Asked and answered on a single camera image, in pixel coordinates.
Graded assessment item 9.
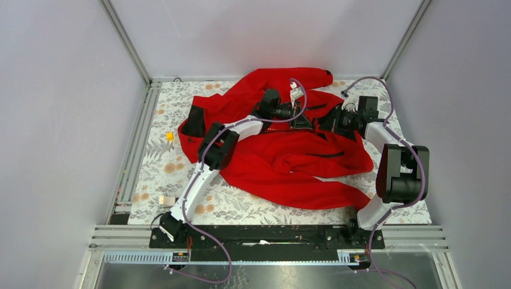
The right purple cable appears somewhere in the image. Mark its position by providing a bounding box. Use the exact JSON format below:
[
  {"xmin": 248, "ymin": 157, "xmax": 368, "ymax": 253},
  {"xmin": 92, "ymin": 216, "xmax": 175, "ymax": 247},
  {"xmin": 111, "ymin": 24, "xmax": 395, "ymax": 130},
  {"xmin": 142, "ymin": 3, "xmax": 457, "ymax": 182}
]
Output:
[{"xmin": 341, "ymin": 76, "xmax": 427, "ymax": 289}]

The multicoloured block row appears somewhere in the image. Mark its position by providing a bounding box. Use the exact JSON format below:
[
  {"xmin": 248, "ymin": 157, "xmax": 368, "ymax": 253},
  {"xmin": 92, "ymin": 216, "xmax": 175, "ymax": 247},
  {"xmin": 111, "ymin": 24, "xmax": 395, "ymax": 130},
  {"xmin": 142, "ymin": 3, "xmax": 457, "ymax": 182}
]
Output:
[{"xmin": 158, "ymin": 195, "xmax": 177, "ymax": 208}]

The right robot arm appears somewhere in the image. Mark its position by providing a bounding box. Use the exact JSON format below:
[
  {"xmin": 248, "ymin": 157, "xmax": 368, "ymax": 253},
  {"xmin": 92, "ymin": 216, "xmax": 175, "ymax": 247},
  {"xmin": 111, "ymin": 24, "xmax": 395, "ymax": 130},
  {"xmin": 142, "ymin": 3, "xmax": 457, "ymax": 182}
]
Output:
[{"xmin": 318, "ymin": 96, "xmax": 430, "ymax": 249}]

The red zip-up jacket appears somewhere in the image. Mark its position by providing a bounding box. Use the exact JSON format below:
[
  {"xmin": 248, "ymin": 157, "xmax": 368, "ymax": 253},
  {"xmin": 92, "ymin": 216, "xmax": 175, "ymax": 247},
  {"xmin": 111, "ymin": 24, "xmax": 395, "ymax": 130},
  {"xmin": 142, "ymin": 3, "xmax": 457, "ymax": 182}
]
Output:
[{"xmin": 178, "ymin": 67, "xmax": 374, "ymax": 210}]

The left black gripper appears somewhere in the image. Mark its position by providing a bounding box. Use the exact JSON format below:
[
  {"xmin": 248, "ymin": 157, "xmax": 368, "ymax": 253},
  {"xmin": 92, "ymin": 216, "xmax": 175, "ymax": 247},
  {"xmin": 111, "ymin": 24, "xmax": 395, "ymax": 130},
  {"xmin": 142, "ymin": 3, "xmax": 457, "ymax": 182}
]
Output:
[{"xmin": 270, "ymin": 100, "xmax": 313, "ymax": 129}]

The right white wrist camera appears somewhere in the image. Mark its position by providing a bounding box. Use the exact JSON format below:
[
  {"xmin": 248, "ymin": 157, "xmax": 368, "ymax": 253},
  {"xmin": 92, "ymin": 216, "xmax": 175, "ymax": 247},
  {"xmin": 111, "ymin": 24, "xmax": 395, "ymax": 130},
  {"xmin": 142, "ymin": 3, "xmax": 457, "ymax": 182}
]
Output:
[{"xmin": 341, "ymin": 90, "xmax": 359, "ymax": 113}]

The aluminium frame rail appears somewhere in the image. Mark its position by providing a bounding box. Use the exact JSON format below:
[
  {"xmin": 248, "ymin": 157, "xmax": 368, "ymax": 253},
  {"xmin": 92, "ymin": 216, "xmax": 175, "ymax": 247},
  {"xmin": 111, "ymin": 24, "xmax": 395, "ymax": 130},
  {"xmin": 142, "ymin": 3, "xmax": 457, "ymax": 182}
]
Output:
[{"xmin": 78, "ymin": 225, "xmax": 461, "ymax": 288}]

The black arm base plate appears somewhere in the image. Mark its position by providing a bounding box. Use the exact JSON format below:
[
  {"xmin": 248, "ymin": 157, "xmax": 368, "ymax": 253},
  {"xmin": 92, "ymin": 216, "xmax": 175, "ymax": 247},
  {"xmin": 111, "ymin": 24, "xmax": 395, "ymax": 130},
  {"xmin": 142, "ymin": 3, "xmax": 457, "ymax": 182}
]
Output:
[{"xmin": 149, "ymin": 225, "xmax": 385, "ymax": 262}]

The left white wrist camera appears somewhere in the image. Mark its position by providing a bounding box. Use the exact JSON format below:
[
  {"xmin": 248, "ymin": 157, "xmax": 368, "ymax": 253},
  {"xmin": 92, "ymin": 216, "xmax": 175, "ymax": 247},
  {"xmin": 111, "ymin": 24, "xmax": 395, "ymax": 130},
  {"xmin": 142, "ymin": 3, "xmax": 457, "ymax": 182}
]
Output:
[{"xmin": 290, "ymin": 81, "xmax": 303, "ymax": 108}]

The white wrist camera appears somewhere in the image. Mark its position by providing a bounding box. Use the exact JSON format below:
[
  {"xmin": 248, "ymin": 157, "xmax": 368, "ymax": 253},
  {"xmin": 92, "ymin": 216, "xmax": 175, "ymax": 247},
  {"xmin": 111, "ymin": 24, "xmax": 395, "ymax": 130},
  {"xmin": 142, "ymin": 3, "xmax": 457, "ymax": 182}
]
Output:
[
  {"xmin": 341, "ymin": 90, "xmax": 359, "ymax": 113},
  {"xmin": 290, "ymin": 81, "xmax": 303, "ymax": 108}
]

